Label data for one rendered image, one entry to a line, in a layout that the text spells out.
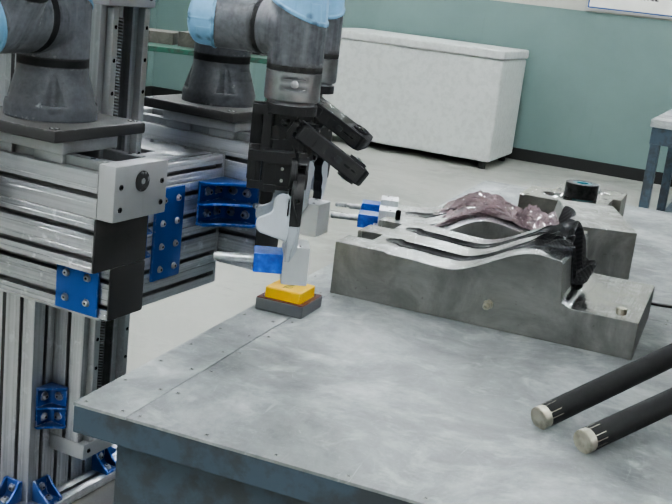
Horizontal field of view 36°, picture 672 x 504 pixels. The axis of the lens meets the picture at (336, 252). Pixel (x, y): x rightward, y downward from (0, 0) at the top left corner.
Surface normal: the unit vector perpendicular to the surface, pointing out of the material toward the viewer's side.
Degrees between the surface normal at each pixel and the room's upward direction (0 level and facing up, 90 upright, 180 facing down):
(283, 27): 90
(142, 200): 90
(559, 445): 0
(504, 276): 90
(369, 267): 90
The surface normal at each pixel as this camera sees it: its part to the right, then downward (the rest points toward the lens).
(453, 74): -0.41, 0.18
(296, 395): 0.11, -0.96
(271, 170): 0.08, 0.26
